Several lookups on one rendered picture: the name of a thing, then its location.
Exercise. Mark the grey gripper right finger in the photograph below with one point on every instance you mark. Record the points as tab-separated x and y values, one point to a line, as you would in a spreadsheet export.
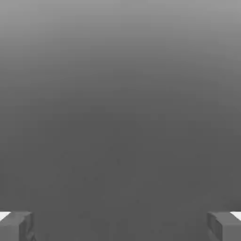
227	226

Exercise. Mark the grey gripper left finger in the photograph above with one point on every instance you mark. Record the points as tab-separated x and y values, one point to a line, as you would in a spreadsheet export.
13	226

